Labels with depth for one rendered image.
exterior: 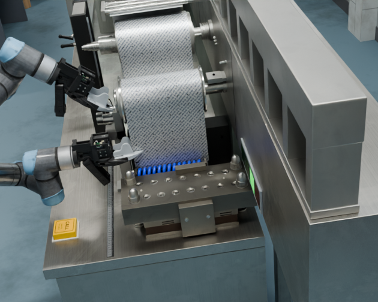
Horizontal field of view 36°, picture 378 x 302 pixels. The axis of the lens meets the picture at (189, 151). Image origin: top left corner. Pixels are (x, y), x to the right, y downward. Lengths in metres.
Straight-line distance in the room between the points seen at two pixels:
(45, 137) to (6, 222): 0.92
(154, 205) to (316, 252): 0.78
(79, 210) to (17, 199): 1.77
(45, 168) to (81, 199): 0.24
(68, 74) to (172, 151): 0.40
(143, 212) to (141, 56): 0.53
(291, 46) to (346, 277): 0.41
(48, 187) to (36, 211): 1.70
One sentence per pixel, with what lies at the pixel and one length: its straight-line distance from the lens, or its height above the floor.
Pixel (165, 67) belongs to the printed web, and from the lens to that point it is 1.96.
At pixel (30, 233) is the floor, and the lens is 3.41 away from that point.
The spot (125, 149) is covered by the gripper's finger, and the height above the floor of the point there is 1.12.
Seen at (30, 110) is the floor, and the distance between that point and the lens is 4.69.
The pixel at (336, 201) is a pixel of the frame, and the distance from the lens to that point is 0.97.
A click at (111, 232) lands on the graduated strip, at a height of 0.90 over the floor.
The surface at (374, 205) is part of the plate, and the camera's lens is 1.01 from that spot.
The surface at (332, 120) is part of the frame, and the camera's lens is 0.88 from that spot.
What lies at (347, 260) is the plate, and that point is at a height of 1.35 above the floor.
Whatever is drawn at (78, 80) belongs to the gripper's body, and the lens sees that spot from 1.73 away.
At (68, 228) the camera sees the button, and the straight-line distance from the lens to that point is 1.86.
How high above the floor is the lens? 2.07
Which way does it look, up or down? 33 degrees down
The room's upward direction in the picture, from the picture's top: 7 degrees counter-clockwise
